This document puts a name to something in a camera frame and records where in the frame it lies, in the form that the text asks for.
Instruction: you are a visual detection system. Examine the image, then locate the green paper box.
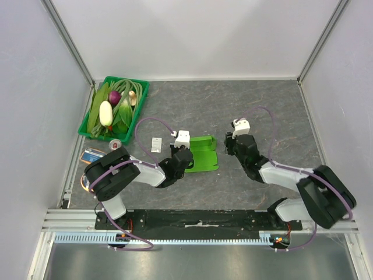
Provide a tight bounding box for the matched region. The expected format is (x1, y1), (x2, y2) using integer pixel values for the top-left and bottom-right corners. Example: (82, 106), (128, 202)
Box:
(185, 135), (219, 173)

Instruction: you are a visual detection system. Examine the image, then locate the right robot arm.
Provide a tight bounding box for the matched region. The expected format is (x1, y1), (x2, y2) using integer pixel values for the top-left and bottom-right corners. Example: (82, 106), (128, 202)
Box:
(224, 132), (357, 230)

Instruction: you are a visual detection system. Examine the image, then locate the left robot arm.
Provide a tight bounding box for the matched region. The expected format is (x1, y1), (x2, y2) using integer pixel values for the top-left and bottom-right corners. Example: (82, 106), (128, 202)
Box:
(85, 146), (194, 229)

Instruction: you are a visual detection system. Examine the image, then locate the small white plastic bag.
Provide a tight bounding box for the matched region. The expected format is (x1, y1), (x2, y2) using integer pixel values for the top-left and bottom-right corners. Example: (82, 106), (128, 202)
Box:
(151, 137), (162, 153)

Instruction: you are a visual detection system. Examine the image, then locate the green bok choy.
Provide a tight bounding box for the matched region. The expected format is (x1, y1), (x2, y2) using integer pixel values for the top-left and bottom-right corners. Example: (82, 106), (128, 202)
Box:
(112, 99), (133, 134)

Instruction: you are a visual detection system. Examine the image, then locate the red blue drink can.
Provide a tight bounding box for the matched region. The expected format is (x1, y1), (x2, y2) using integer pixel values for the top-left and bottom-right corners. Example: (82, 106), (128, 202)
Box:
(109, 139), (122, 151)

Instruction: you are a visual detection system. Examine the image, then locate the beige mushroom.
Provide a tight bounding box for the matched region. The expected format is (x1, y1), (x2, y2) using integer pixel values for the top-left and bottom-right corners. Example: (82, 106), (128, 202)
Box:
(128, 90), (138, 107)

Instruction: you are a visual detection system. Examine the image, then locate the green long beans bundle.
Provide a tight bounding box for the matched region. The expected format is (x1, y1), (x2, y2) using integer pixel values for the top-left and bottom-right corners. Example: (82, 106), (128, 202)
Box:
(86, 79), (143, 138)

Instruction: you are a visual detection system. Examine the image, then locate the white eggplant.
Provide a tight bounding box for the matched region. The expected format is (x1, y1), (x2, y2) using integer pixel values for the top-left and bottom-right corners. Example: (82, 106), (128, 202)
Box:
(99, 101), (113, 127)

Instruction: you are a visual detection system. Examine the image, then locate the purple onion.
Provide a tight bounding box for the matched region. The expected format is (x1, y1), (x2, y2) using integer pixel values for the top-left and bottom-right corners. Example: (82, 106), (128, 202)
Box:
(108, 90), (122, 106)

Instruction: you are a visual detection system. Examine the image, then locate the yellow tape roll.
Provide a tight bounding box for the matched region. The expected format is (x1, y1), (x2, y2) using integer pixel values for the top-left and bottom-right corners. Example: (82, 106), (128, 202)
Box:
(80, 174), (93, 193)

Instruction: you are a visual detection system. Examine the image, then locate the green plastic tray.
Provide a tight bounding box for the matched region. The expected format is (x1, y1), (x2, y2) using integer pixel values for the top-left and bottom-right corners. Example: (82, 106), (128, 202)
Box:
(78, 76), (150, 145)

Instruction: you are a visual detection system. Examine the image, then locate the large green leaf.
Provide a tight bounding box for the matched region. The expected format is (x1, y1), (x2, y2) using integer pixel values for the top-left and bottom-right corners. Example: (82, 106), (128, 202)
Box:
(87, 82), (110, 134)

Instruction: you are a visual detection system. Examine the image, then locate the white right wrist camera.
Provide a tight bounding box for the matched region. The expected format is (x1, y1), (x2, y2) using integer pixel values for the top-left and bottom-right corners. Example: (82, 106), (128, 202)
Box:
(232, 117), (251, 139)

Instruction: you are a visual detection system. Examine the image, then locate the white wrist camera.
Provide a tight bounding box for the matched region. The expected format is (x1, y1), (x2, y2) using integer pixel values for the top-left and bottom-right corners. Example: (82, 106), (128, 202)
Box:
(232, 117), (251, 139)
(171, 130), (191, 149)

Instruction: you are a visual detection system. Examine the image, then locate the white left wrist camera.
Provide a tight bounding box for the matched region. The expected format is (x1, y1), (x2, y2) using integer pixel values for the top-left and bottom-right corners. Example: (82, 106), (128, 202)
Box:
(171, 130), (191, 149)

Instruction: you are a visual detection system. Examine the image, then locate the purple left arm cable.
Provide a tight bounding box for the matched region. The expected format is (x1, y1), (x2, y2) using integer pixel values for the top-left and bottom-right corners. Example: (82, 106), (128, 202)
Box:
(89, 117), (178, 251)

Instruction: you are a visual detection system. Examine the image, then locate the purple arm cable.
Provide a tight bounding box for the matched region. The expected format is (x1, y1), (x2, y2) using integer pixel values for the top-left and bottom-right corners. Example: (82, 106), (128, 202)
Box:
(236, 106), (354, 253)
(89, 117), (178, 251)

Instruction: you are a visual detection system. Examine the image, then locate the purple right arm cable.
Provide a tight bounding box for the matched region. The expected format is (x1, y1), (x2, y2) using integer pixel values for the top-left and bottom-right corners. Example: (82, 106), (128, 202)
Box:
(236, 106), (354, 253)

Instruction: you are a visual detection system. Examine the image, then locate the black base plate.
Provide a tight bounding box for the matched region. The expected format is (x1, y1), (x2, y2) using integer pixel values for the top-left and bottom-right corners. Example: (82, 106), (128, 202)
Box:
(94, 208), (304, 240)

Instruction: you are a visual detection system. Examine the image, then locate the slotted cable duct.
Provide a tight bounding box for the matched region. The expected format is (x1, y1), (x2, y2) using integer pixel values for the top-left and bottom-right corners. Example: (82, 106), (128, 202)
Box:
(54, 232), (282, 246)

